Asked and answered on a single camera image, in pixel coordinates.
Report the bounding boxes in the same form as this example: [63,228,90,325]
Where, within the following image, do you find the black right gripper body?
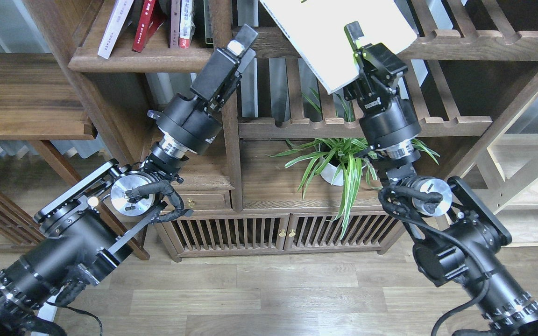
[344,43,421,152]

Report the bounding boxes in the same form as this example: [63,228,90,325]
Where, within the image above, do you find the dark wooden bookshelf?
[24,0,538,256]

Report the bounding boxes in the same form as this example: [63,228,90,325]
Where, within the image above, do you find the light wooden shelf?
[434,82,538,246]

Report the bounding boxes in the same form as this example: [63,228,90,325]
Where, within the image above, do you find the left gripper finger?
[227,25,258,59]

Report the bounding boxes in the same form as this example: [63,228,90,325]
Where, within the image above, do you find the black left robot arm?
[0,25,258,336]

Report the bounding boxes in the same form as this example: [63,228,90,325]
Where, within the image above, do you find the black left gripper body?
[148,48,246,155]

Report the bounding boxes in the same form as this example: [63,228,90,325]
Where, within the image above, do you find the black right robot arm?
[344,21,538,336]

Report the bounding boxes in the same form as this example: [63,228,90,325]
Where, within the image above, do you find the red white upright book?
[178,0,195,49]

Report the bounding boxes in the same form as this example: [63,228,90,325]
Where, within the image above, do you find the brass drawer knob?
[186,198,196,209]

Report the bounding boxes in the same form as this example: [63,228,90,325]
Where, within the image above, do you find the spider plant leaves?
[269,88,441,239]

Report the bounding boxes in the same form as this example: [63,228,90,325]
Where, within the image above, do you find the dark wooden side shelf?
[0,53,157,253]

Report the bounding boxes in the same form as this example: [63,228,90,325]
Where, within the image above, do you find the white plant pot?
[318,143,344,186]

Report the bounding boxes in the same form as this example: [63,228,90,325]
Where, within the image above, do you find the yellow green book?
[262,0,417,94]

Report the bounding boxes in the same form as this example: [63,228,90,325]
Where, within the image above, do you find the dark upright book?
[203,0,214,48]

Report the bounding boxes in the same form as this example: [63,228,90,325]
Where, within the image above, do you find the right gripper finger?
[344,21,367,55]

